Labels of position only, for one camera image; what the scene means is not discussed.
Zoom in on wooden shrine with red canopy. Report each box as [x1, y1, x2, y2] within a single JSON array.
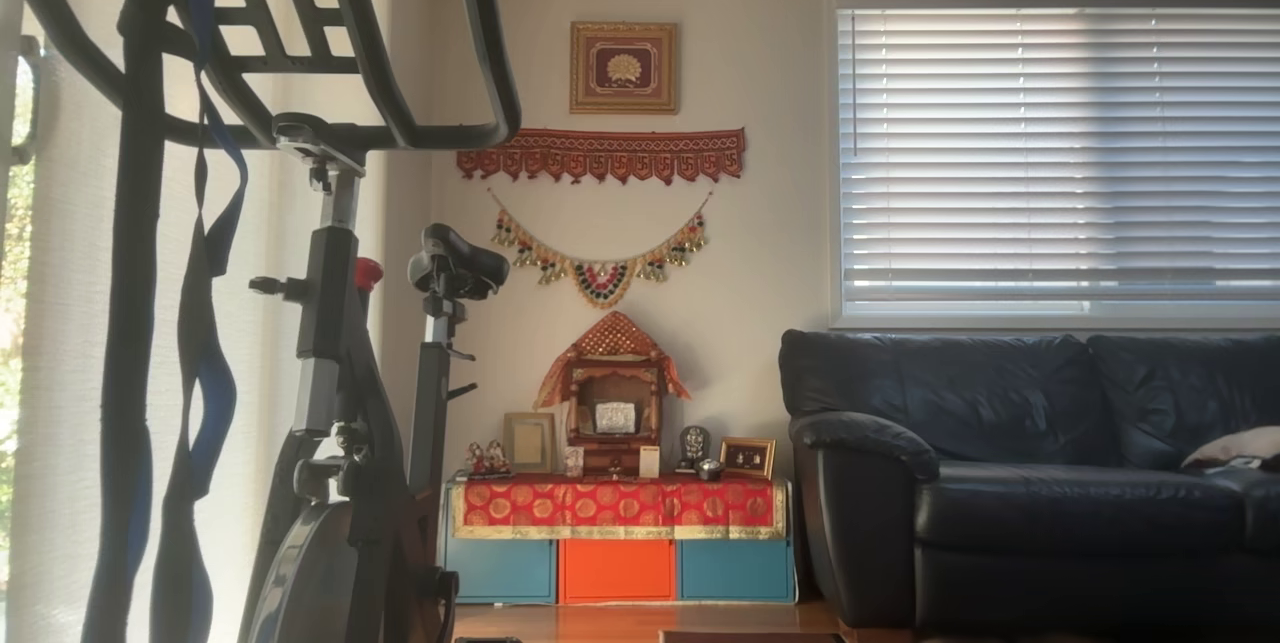
[[533, 311, 693, 477]]

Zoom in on red gold patterned cloth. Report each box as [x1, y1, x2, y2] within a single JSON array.
[[450, 475, 789, 540]]

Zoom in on small colourful figurines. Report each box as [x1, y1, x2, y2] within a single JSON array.
[[465, 440, 513, 479]]

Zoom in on blue and orange cabinet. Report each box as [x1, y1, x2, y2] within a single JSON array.
[[440, 481, 798, 606]]

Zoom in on black exercise bike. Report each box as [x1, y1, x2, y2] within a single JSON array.
[[0, 0, 521, 643]]

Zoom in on black leather sofa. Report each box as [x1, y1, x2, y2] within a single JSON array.
[[779, 328, 1280, 636]]

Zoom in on white window blinds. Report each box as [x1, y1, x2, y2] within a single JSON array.
[[838, 8, 1280, 316]]

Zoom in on sheer white curtain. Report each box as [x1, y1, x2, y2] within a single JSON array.
[[0, 0, 441, 643]]

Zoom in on pale cushion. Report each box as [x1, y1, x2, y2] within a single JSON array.
[[1180, 426, 1280, 474]]

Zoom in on beaded wall garland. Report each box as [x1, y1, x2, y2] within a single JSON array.
[[487, 188, 714, 310]]

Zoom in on red embroidered wall hanging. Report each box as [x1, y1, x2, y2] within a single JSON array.
[[457, 128, 747, 186]]

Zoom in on pale standing picture frame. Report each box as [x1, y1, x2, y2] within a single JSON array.
[[502, 412, 557, 474]]

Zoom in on small gold picture frame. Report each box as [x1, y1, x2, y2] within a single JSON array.
[[719, 437, 777, 481]]

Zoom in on gold framed wall picture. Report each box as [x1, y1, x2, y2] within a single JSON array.
[[570, 21, 679, 115]]

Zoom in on black blue hanging strap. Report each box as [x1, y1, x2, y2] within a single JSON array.
[[150, 0, 251, 643], [80, 0, 166, 643]]

